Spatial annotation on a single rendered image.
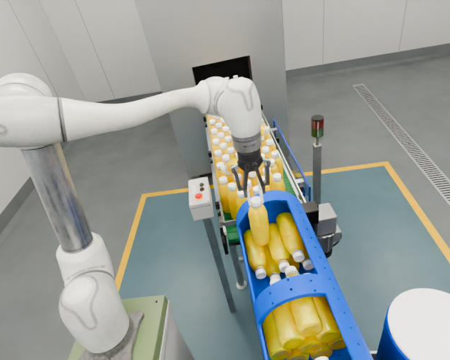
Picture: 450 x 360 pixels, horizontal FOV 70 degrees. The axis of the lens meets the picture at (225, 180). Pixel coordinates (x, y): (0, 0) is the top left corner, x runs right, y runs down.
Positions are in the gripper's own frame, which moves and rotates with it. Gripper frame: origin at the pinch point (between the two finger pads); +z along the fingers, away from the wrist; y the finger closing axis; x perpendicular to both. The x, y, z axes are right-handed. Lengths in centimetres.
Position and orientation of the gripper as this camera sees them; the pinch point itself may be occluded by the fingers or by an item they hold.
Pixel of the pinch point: (254, 195)
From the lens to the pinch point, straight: 113.1
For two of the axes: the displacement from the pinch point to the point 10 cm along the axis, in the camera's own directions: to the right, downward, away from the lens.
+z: 1.6, 7.8, 6.1
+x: -1.2, -6.0, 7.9
